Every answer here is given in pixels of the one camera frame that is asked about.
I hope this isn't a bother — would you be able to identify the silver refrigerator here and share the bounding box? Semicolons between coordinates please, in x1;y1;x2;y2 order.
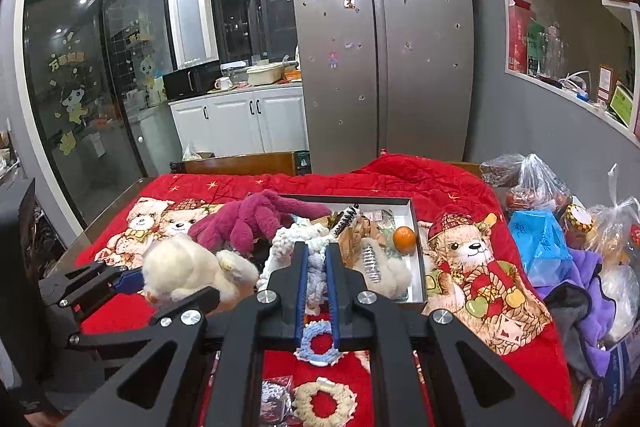
287;0;475;175

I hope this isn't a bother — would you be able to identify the purple cloth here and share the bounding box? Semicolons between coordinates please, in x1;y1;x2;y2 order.
565;249;623;378

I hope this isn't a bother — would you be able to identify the cream plush dog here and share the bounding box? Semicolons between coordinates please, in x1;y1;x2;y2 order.
142;232;261;308

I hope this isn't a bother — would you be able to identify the white cable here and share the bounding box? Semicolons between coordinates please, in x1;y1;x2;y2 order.
560;72;601;100

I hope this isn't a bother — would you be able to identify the small picture frame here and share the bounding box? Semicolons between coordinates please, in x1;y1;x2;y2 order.
597;66;616;104

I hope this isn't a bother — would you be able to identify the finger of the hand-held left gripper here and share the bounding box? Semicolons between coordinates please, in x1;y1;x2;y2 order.
67;287;221;350
39;261;146;308

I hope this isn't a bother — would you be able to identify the white crochet doll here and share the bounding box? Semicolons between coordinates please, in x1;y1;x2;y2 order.
260;224;336;314

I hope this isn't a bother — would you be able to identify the silver hair claw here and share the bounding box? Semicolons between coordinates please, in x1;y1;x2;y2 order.
362;243;381;282

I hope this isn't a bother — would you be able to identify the black hair claw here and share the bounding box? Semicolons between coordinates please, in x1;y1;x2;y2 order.
332;203;361;238

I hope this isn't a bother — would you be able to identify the beige crochet ring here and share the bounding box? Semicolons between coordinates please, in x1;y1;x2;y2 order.
292;379;358;427

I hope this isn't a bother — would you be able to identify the cream plastic basin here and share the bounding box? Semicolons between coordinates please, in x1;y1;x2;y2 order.
246;62;285;86

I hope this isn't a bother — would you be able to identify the green box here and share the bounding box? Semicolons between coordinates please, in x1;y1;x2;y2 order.
526;19;547;76

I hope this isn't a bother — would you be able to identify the dark grey cloth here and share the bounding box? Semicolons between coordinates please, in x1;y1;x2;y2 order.
542;282;596;378

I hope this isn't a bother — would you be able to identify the pink plush toy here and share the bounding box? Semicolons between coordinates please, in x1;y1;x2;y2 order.
188;189;332;255

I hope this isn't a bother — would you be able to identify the dark shallow box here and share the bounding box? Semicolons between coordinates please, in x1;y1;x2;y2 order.
270;193;430;305

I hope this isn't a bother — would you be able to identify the glass jar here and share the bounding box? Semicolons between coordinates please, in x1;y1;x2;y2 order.
542;25;566;80

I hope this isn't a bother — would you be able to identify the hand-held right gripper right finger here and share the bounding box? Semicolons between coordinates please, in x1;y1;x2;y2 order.
326;242;573;427

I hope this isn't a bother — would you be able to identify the yellow lid jar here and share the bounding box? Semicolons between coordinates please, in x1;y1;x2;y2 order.
562;204;593;238

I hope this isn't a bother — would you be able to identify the red printed blanket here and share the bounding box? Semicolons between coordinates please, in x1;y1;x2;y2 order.
75;152;576;427

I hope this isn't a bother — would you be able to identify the glass door with stickers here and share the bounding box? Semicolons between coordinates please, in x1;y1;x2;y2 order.
22;0;183;228

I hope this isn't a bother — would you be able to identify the green card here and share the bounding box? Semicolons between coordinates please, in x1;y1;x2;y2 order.
609;84;635;124

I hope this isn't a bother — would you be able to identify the red gift box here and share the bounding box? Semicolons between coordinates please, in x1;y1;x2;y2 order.
507;0;536;74

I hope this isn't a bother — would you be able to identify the blue plastic bag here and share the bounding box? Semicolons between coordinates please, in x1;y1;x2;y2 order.
510;209;573;288

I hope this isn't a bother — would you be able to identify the brown plastic bag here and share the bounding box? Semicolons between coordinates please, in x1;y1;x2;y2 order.
480;154;526;188

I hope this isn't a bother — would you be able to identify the beige plush toy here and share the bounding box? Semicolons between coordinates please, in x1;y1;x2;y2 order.
350;237;413;298

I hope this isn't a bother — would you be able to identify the white plastic bag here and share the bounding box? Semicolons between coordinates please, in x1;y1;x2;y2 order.
181;143;216;162

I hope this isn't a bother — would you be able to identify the knotted clear plastic bag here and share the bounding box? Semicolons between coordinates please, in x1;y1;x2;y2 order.
585;164;640;343

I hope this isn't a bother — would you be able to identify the white kitchen cabinet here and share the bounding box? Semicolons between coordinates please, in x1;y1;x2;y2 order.
168;84;310;158

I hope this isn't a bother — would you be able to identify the orange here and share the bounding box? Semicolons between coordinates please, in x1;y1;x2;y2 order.
392;226;417;255

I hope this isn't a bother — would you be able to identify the black microwave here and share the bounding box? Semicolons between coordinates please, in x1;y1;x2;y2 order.
162;61;223;102

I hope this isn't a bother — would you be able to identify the blue and white box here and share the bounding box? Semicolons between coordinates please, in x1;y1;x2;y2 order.
582;332;640;427

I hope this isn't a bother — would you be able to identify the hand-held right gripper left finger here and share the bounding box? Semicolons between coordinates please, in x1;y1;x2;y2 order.
60;242;307;427

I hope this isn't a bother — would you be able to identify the blue crochet ring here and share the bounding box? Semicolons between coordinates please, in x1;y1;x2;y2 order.
295;319;342;365

